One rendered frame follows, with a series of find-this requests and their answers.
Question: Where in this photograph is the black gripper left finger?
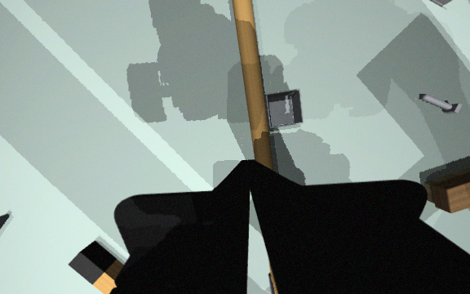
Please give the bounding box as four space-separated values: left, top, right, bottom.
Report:
113 160 250 294

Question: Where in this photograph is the brown wooden block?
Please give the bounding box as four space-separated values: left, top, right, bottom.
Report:
424 167 470 213

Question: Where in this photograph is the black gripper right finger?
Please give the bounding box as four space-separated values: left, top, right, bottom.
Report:
248 159 428 294

